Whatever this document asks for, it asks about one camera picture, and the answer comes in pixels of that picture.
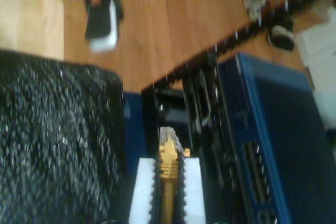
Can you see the white cardboard box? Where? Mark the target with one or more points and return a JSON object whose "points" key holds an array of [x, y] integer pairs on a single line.
{"points": [[320, 43]]}

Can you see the blue metal base plate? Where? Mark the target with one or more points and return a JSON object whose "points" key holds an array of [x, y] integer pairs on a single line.
{"points": [[134, 129]]}

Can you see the crumpled grey white scrap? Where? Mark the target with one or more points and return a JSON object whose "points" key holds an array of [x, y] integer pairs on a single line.
{"points": [[256, 5]]}

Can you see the black textured mat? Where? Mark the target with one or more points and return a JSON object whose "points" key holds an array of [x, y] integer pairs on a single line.
{"points": [[52, 129]]}

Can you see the black perforated rack post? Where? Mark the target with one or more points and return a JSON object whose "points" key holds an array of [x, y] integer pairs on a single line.
{"points": [[236, 36]]}

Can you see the dark sneaker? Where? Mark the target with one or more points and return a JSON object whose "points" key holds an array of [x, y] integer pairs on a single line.
{"points": [[282, 35]]}

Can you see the blue network switch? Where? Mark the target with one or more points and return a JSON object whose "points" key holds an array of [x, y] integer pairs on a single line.
{"points": [[275, 103]]}

